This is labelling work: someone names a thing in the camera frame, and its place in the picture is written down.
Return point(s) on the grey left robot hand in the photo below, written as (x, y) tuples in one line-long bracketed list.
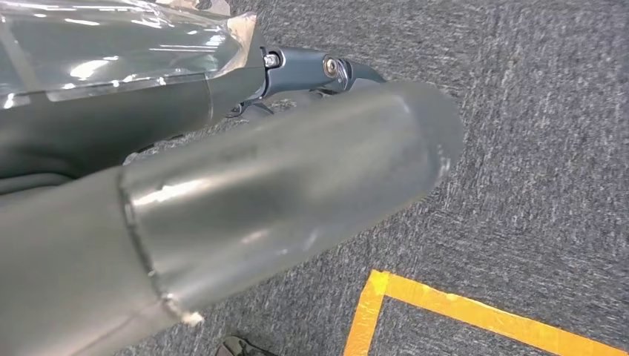
[(123, 113)]

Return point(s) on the dark robot foot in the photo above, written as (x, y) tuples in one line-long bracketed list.
[(241, 348)]

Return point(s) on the yellow floor tape square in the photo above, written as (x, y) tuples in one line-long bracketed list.
[(366, 314)]

